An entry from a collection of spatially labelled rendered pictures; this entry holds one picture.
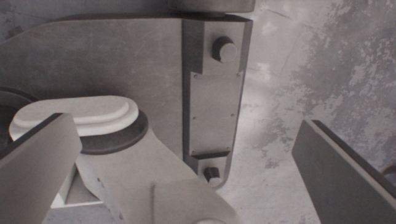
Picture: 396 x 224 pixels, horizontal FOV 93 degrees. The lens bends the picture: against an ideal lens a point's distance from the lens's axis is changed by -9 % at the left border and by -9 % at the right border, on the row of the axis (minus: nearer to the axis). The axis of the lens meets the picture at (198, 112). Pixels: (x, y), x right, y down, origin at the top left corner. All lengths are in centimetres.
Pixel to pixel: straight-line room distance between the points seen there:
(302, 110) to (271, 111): 15
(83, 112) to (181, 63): 23
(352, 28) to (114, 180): 87
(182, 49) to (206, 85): 9
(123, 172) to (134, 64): 24
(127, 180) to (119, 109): 12
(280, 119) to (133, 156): 68
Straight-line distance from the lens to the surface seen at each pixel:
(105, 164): 34
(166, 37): 45
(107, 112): 36
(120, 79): 48
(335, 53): 91
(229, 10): 44
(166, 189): 28
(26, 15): 69
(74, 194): 50
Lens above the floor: 61
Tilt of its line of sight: 57 degrees down
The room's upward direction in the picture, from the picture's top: 158 degrees clockwise
